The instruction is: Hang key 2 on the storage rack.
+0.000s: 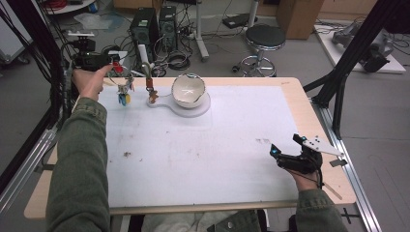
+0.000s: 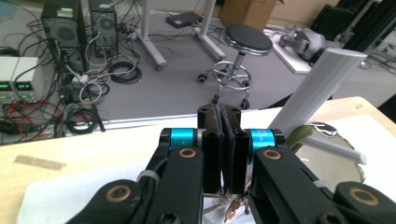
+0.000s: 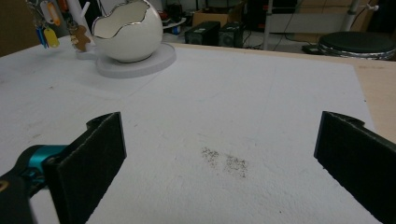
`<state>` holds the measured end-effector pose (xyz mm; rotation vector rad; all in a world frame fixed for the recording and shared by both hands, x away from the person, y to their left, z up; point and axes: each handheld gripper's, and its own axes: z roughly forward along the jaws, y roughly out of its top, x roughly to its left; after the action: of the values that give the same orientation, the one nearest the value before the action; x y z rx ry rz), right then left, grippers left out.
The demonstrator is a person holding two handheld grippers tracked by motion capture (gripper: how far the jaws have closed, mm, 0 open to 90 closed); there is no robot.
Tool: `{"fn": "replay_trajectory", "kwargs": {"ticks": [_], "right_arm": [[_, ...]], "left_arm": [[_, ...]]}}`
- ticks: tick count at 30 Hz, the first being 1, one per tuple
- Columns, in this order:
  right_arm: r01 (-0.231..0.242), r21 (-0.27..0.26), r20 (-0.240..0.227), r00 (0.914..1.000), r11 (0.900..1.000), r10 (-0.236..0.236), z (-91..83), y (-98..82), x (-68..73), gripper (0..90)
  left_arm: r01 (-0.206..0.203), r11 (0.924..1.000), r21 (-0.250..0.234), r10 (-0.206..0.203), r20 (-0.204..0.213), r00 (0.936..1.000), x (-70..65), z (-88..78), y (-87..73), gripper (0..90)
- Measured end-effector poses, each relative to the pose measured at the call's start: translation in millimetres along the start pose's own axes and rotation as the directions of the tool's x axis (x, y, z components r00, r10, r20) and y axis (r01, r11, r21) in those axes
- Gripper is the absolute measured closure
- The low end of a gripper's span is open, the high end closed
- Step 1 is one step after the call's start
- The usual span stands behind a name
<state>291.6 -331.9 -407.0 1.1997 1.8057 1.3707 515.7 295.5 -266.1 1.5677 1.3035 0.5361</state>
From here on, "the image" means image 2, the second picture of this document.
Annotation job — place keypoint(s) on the black computer tower green label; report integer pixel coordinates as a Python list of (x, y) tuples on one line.
[(63, 34)]

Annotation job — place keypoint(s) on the aluminium rail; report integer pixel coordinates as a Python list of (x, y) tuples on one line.
[(149, 121)]

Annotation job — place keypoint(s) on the white-legged desk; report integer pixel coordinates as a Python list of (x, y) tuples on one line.
[(149, 40)]

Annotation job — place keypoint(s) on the cardboard box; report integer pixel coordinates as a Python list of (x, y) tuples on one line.
[(246, 12)]

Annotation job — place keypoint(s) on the flat black box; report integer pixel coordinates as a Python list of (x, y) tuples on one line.
[(183, 19)]

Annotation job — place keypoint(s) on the white bench power supply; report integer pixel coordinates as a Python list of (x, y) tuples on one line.
[(6, 68), (28, 68)]

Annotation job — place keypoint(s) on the shiny metal object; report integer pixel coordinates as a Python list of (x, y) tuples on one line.
[(233, 207)]

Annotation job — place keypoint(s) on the white mat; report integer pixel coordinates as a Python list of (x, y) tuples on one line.
[(62, 199)]

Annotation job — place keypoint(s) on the white egg-shaped bowl silver rim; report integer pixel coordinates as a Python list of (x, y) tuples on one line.
[(327, 168)]

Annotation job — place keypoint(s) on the grey and white device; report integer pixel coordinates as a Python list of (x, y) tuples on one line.
[(306, 42)]

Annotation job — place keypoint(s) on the green object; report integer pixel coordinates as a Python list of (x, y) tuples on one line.
[(299, 135)]

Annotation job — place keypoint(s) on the black metal frame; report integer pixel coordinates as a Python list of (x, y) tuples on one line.
[(373, 25)]

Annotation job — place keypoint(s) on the white board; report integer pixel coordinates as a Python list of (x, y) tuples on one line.
[(292, 63)]

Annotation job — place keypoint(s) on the round black stool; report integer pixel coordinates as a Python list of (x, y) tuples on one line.
[(249, 39)]

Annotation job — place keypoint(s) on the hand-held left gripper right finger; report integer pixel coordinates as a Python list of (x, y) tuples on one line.
[(239, 158)]

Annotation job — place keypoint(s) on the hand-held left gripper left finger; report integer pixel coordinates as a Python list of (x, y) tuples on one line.
[(211, 155)]

